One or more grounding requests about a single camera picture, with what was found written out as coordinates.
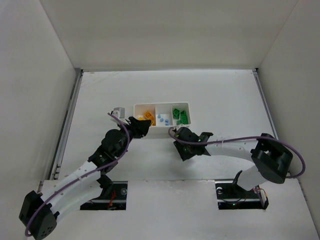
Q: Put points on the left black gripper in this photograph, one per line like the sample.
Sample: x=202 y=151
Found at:
x=136 y=127

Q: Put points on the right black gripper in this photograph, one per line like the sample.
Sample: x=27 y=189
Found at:
x=182 y=135

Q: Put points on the yellow long lego brick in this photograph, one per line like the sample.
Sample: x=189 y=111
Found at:
x=152 y=123

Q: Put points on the yellow curved lego brick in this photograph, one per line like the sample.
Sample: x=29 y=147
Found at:
x=148 y=115

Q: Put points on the green lego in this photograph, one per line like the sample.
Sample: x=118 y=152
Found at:
x=184 y=118

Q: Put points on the green square lego brick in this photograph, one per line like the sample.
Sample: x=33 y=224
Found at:
x=176 y=114

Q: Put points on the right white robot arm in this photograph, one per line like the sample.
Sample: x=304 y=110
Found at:
x=240 y=149

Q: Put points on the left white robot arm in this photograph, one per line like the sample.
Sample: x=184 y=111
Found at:
x=41 y=211

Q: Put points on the white divided sorting tray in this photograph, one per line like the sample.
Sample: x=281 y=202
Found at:
x=166 y=111

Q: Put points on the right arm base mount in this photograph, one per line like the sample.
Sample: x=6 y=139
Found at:
x=230 y=196

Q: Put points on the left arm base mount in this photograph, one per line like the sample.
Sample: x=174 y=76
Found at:
x=112 y=198

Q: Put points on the left aluminium frame rail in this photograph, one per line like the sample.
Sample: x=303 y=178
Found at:
x=56 y=162

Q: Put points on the aluminium frame rail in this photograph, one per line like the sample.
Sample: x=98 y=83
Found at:
x=56 y=162
x=270 y=117

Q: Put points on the right aluminium frame rail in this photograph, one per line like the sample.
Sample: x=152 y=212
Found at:
x=270 y=117

